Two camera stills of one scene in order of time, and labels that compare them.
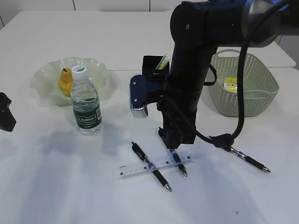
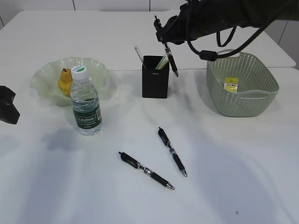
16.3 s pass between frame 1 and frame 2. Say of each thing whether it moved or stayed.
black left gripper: moved
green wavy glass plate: stayed
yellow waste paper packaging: stayed
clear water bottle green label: stayed
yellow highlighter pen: stayed
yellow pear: stayed
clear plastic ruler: moved
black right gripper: moved
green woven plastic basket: stayed
